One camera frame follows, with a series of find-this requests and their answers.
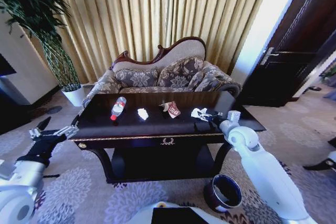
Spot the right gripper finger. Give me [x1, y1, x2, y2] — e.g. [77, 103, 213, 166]
[194, 113, 213, 122]
[202, 109, 224, 118]

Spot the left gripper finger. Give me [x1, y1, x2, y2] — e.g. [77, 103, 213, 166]
[58, 115, 80, 140]
[28, 115, 52, 140]

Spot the dark round trash bin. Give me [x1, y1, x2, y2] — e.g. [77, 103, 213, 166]
[204, 174, 243, 213]

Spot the large crumpled white paper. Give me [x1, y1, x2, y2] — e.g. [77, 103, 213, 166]
[191, 107, 208, 119]

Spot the dark oval floor object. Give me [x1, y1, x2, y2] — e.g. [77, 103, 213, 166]
[45, 105, 63, 115]

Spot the red snack packet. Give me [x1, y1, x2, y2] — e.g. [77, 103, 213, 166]
[158, 100, 182, 119]

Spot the white plant pot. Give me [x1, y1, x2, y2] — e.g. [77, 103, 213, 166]
[60, 83, 86, 108]

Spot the dark wooden coffee table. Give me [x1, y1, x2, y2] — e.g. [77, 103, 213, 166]
[70, 91, 267, 184]

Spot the square floral sofa cushion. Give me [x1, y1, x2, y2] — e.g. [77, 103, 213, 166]
[156, 57, 206, 89]

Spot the clear red-capped water bottle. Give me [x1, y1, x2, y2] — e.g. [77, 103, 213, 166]
[110, 97, 128, 121]

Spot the small crumpled white paper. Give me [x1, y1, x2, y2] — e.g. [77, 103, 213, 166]
[136, 108, 149, 121]

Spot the dark screen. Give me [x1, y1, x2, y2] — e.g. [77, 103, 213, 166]
[0, 53, 18, 77]

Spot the wide floral sofa cushion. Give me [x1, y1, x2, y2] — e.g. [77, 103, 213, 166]
[114, 68, 160, 89]

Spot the floral upholstered sofa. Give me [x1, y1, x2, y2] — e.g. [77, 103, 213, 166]
[82, 36, 243, 107]

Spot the dark wooden door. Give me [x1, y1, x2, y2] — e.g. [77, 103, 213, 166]
[237, 0, 336, 108]

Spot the dark furniture leg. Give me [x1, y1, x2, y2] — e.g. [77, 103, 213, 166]
[302, 150, 336, 172]

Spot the small green plant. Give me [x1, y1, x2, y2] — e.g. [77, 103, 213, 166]
[319, 66, 336, 89]

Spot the gold pleated curtain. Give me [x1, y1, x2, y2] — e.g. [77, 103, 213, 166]
[33, 0, 277, 86]

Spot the tall green potted plant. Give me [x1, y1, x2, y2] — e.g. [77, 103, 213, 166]
[0, 0, 81, 91]

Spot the silver door handle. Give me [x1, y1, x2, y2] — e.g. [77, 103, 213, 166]
[259, 47, 280, 66]

